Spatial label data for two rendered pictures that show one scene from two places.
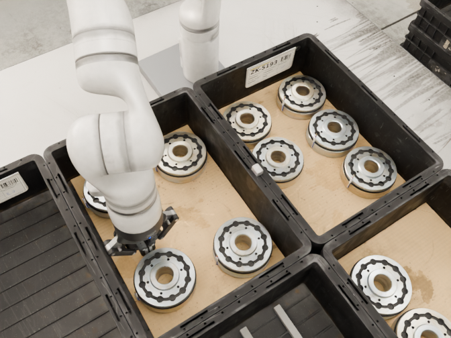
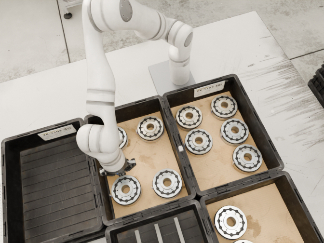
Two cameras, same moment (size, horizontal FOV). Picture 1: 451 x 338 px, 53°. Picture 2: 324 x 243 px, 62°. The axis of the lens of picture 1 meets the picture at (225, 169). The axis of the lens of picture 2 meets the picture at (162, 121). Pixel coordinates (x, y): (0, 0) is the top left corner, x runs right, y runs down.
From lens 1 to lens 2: 26 cm
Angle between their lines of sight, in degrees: 13
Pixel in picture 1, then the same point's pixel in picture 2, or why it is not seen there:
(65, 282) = (83, 179)
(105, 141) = (90, 140)
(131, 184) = (105, 155)
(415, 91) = (302, 110)
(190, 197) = (150, 151)
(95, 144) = (86, 141)
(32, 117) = not seen: hidden behind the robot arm
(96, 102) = (123, 85)
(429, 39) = not seen: outside the picture
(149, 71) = (153, 73)
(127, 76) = (104, 113)
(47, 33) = not seen: hidden behind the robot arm
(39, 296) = (71, 183)
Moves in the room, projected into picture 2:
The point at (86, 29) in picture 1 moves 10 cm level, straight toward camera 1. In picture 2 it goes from (91, 89) to (88, 127)
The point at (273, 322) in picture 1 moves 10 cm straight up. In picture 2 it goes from (171, 225) to (171, 222)
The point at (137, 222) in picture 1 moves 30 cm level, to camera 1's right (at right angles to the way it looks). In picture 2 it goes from (109, 168) to (209, 202)
